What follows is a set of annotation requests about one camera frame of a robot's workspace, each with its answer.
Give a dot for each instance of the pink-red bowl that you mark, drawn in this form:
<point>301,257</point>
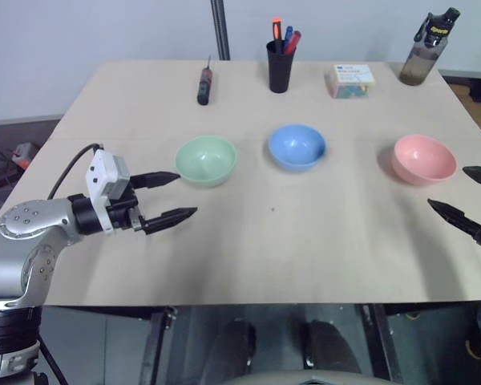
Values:
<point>423,160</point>

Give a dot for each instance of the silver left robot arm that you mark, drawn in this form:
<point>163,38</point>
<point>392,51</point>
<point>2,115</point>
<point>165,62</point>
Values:
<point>32,224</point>

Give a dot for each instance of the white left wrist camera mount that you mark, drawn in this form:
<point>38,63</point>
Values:
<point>104,176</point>

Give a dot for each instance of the green bowl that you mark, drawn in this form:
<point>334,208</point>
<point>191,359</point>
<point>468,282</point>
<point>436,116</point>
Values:
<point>205,162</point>

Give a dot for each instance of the dark rounded shape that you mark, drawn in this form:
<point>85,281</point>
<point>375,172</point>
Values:
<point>328,341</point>

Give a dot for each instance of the red black floor clutter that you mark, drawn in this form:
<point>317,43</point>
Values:
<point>18,158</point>

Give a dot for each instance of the grey rounded robot body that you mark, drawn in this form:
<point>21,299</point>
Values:
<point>304,378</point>

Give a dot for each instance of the black table leg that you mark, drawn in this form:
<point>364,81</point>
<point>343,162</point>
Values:
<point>382,345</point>
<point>156,345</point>

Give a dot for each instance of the smoky water bottle black lid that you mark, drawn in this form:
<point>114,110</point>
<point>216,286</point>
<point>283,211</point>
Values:
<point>423,52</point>

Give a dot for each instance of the red marker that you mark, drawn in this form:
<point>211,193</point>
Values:
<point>293,40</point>

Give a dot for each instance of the orange black marker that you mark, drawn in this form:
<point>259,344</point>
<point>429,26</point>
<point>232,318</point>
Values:
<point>276,30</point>

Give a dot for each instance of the grey metal pole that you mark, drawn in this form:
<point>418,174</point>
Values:
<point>220,28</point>

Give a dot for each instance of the clear box of coloured clips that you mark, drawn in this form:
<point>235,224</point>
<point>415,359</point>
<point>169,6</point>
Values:
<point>350,82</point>

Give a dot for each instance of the black red screwdriver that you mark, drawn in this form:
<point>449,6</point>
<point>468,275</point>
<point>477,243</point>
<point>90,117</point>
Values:
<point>204,86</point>

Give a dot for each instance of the blue bowl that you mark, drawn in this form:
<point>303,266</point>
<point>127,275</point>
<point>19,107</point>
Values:
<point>296,146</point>

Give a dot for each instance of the black pen cup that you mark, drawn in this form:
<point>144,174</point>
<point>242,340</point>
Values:
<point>280,72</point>

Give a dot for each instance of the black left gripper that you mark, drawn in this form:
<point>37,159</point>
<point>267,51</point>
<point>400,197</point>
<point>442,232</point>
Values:
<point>124,212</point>

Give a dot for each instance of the blue pen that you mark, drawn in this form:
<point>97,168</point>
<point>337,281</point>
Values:
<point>288,34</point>

